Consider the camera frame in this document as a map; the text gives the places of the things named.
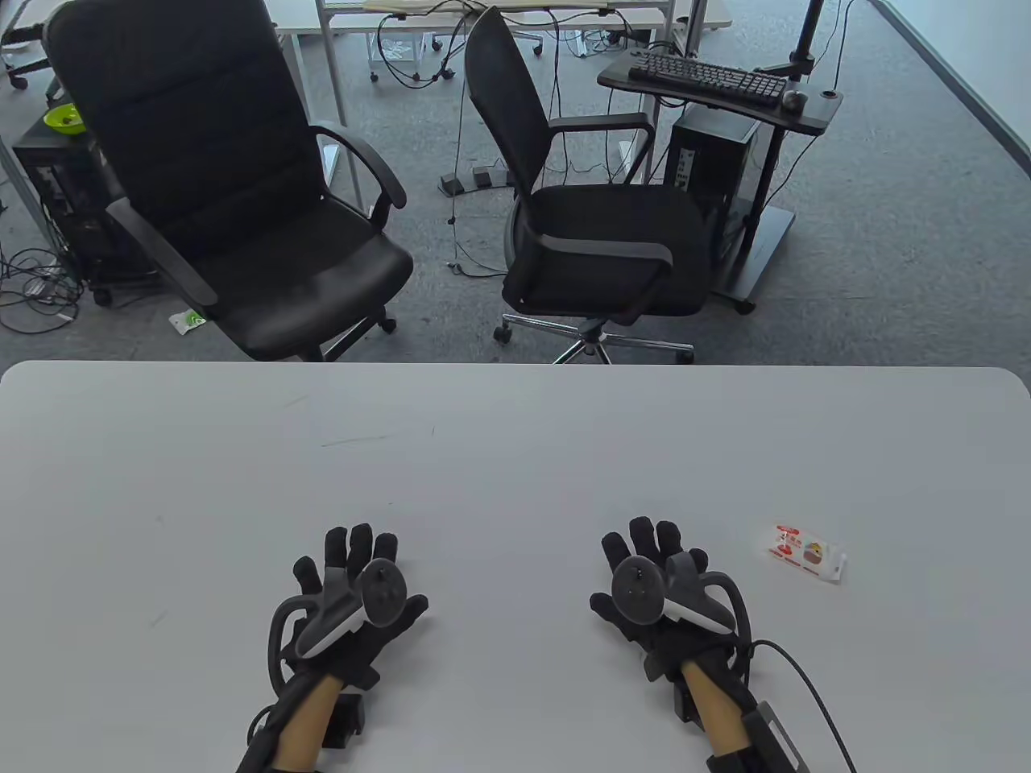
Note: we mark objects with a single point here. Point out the black leather office chair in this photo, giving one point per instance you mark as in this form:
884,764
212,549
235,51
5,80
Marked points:
201,121

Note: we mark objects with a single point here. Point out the white desk frame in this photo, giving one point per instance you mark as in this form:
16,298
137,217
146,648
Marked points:
332,64

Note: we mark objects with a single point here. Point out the grey hand controller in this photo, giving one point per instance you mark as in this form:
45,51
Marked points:
636,584
383,596

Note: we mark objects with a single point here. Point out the person's right forearm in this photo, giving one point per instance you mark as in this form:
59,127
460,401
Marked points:
717,708

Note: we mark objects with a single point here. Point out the black glove sensor module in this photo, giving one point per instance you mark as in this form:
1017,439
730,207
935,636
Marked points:
773,737
266,737

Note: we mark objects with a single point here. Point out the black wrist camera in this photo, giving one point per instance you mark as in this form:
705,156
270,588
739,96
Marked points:
346,717
689,702

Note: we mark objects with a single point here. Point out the black computer tower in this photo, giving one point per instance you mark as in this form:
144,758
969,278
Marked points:
717,153
64,201

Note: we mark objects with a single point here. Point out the black swivel chair base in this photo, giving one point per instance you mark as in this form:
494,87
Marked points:
20,36

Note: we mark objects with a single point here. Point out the green white packet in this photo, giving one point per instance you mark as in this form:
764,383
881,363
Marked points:
187,322

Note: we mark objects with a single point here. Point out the person's right hand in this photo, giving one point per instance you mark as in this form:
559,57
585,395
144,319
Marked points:
644,535

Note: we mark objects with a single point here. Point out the black keyboard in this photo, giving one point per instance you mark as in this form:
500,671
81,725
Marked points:
701,76

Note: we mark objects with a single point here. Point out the black computer mouse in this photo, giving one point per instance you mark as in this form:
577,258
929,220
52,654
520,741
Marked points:
795,101

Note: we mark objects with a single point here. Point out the black left glove sensor module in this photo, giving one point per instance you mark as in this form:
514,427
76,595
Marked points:
266,737

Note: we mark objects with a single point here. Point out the black right glove sensor module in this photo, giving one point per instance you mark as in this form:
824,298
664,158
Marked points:
773,737

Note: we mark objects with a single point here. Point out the grey left hand controller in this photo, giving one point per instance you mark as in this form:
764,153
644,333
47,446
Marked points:
383,596

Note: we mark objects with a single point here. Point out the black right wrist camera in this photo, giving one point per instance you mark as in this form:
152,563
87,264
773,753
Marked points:
689,702

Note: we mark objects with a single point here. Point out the black rolling computer stand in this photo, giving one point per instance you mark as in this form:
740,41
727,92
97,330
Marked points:
616,78

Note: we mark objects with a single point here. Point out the grey right hand controller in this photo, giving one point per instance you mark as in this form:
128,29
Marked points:
636,584

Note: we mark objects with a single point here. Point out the black monitor pole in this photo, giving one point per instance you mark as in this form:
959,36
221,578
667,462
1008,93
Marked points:
808,32

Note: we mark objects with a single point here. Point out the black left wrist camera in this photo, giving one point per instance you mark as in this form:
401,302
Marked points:
346,717

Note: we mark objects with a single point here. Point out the person's left hand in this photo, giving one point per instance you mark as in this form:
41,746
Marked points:
346,547

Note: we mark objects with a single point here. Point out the black mesh office chair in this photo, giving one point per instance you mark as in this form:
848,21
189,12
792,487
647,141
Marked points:
612,241

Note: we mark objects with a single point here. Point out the green bowl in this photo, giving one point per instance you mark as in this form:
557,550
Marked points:
64,119

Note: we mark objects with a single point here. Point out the small white wet wipes pack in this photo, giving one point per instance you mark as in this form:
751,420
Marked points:
801,551

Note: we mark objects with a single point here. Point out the grey floor power strip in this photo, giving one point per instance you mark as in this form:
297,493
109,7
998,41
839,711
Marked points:
482,177

